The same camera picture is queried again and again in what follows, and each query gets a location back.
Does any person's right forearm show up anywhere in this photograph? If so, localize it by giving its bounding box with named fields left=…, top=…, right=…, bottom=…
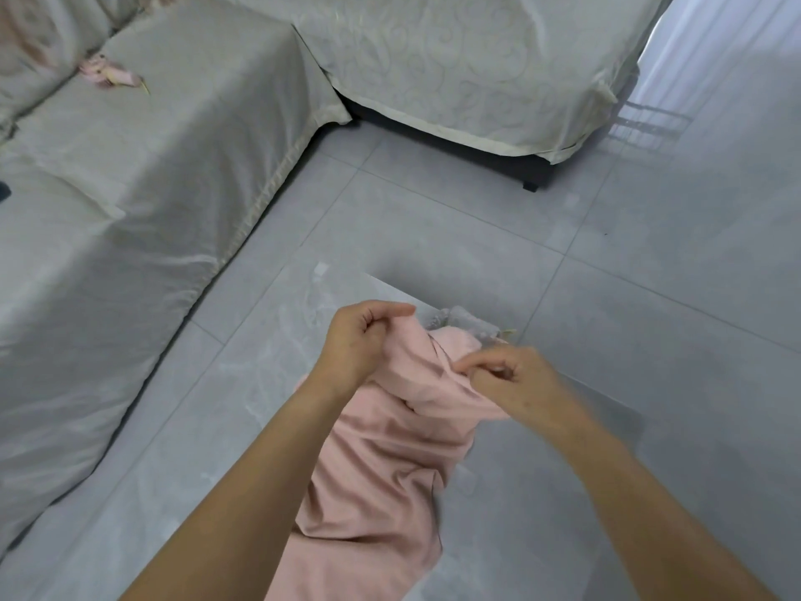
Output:
left=543, top=403, right=781, bottom=601

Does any pink cloth garment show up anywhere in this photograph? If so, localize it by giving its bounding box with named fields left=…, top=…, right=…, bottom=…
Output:
left=293, top=306, right=518, bottom=601

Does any person's right hand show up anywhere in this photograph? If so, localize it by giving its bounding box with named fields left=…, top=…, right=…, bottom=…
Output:
left=453, top=344, right=587, bottom=440

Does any patterned grey sofa cover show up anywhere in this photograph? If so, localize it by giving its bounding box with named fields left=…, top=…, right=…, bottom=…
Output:
left=213, top=0, right=678, bottom=166

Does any dark sofa base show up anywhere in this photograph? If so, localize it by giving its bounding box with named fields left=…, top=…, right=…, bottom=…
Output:
left=335, top=87, right=557, bottom=194

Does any plain grey sofa cover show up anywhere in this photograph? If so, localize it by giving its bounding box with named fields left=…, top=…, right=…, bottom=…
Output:
left=0, top=0, right=353, bottom=558

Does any small pink cloth item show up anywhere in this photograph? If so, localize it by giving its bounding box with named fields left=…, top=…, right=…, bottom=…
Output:
left=78, top=52, right=152, bottom=96

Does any person's left forearm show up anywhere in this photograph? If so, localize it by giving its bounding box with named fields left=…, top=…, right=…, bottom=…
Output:
left=119, top=380, right=355, bottom=601

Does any white sheer curtain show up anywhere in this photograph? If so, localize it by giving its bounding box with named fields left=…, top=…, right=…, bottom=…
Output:
left=636, top=0, right=801, bottom=102

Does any person's left hand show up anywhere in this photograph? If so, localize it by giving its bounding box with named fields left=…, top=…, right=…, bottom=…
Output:
left=312, top=300, right=418, bottom=405

